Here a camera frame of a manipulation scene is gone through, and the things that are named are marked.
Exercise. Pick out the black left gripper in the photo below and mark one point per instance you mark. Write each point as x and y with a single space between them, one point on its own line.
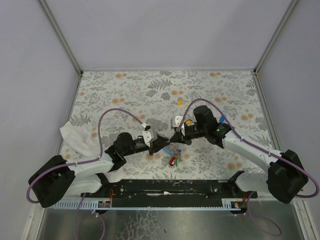
152 146

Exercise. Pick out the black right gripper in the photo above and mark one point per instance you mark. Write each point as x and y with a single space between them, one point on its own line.
182 133

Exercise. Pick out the metal keyring organizer with keys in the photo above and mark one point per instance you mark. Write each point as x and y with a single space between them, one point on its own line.
175 153

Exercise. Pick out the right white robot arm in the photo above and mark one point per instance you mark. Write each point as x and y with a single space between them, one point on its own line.
282 176

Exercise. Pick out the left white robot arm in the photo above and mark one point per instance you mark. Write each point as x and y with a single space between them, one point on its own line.
58 178

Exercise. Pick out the yellow key near centre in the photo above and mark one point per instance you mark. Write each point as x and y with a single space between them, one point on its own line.
188 122

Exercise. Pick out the yellow key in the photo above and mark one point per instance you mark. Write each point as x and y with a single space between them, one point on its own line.
188 122
178 101

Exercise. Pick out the yellow key far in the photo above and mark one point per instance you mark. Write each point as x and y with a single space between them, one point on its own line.
178 101

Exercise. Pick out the blue key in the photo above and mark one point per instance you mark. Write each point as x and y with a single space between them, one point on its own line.
222 119

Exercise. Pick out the floral table mat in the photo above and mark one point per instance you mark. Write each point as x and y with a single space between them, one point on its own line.
117 102

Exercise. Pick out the white cloth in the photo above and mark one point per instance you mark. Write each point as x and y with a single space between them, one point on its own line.
80 139

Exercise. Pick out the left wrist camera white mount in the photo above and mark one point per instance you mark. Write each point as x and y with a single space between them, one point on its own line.
149 135

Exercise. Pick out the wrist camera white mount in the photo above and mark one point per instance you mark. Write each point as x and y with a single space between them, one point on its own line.
177 124
149 135

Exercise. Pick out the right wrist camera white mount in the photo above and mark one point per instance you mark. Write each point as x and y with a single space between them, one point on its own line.
177 124

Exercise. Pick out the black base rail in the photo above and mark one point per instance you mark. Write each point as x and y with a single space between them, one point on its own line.
160 193

